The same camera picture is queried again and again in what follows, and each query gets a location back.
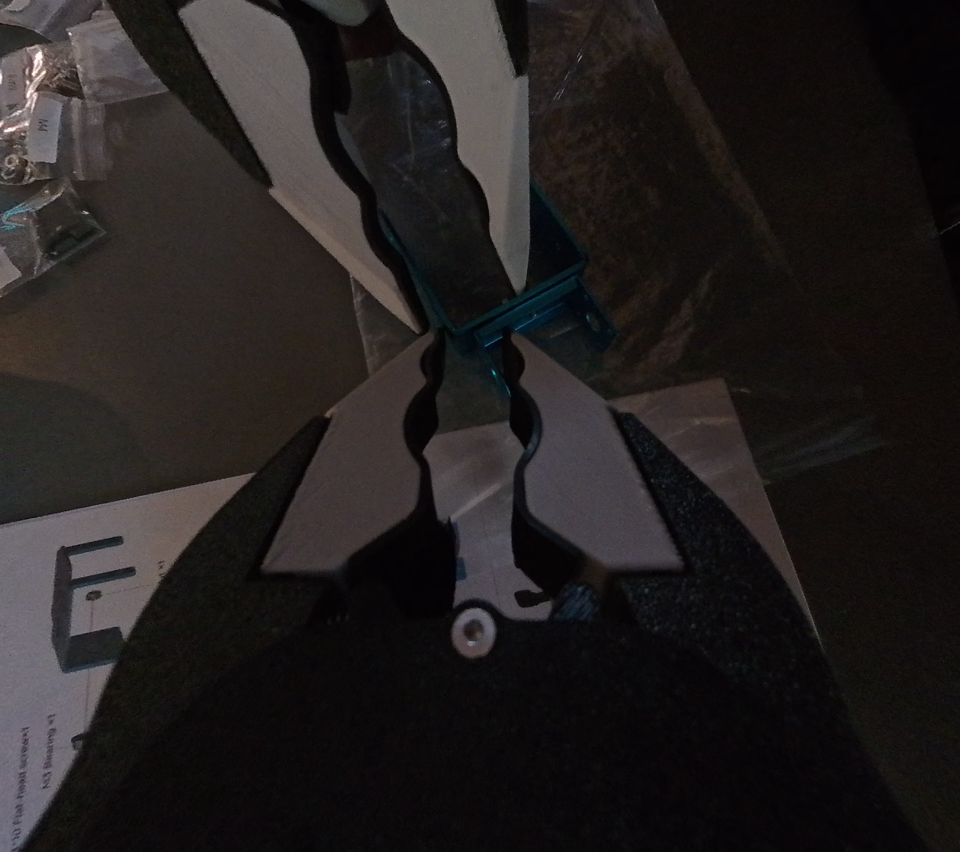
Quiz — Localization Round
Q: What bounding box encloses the clear bag of long parts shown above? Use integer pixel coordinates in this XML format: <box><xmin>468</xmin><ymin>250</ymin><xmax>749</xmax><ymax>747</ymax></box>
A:
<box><xmin>753</xmin><ymin>410</ymin><xmax>886</xmax><ymax>493</ymax></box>

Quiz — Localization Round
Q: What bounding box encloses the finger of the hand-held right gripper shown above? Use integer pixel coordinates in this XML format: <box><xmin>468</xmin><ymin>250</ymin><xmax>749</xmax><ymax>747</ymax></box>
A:
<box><xmin>375</xmin><ymin>0</ymin><xmax>534</xmax><ymax>298</ymax></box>
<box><xmin>180</xmin><ymin>0</ymin><xmax>444</xmax><ymax>336</ymax></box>

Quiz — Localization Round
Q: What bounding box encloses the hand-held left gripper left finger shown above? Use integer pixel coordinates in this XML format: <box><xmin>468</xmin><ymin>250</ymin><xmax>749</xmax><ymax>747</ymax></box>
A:
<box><xmin>258</xmin><ymin>331</ymin><xmax>459</xmax><ymax>621</ymax></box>

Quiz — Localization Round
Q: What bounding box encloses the large clear plastic bag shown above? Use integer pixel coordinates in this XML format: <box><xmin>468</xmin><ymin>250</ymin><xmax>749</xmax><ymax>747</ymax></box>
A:
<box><xmin>348</xmin><ymin>0</ymin><xmax>766</xmax><ymax>433</ymax></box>

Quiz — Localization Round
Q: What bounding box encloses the blue metal U bracket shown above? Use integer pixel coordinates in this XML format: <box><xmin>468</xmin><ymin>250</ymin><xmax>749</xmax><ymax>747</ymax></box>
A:
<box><xmin>375</xmin><ymin>183</ymin><xmax>620</xmax><ymax>411</ymax></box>

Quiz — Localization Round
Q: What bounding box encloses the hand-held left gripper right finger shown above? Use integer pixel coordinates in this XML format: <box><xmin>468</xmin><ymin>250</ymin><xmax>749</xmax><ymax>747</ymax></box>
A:
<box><xmin>498</xmin><ymin>329</ymin><xmax>687</xmax><ymax>606</ymax></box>

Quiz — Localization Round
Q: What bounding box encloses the pile of small screw bags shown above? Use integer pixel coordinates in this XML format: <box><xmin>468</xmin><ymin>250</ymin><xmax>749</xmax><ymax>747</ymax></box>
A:
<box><xmin>0</xmin><ymin>0</ymin><xmax>170</xmax><ymax>302</ymax></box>

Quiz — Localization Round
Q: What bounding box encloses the white instruction sheet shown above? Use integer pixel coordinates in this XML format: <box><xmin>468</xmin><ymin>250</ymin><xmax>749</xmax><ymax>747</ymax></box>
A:
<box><xmin>0</xmin><ymin>378</ymin><xmax>768</xmax><ymax>852</ymax></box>

